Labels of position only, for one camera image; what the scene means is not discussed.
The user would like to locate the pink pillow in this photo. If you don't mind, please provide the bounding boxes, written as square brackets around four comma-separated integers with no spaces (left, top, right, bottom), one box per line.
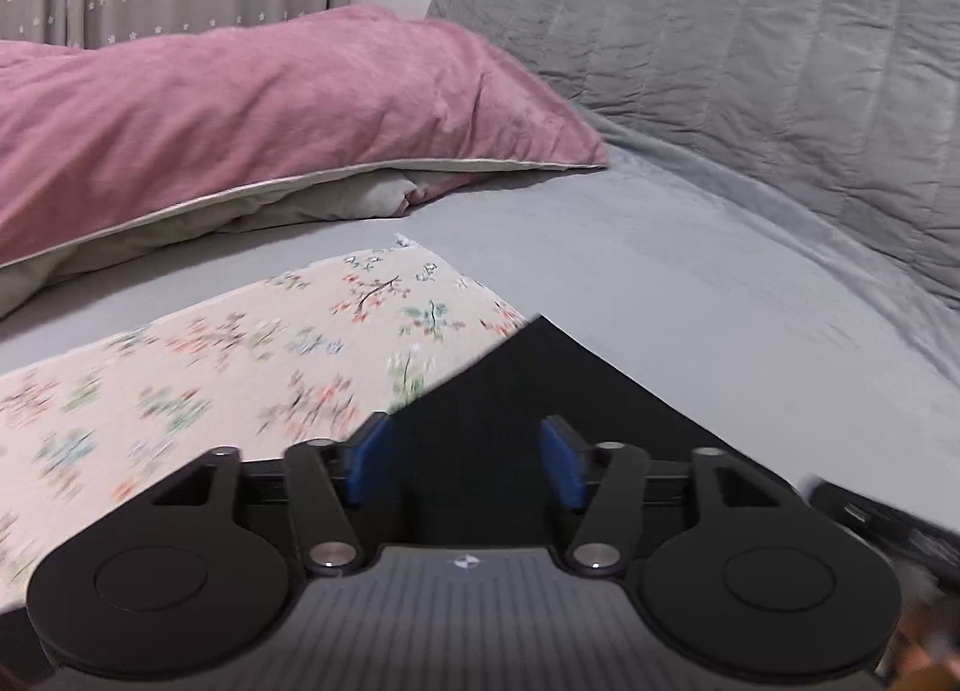
[0,5,610,317]

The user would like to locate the grey bed sheet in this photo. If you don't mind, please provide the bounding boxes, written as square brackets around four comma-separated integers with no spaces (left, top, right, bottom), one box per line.
[0,112,960,437]

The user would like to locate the grey quilted blanket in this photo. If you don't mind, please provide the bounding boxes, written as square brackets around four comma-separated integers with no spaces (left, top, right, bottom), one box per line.
[426,0,960,392]

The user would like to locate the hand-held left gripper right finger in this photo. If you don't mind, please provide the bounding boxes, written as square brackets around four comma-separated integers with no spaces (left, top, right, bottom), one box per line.
[541,414,805,578]

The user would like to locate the floral printed cloth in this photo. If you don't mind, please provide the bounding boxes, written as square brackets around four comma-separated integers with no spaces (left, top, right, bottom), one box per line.
[0,234,535,613]

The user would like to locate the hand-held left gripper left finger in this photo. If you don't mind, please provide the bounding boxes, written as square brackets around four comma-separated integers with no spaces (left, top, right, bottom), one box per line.
[152,412,392,578]

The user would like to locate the black pants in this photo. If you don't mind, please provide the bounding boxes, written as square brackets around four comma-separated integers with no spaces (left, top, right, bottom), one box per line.
[358,314,796,549]

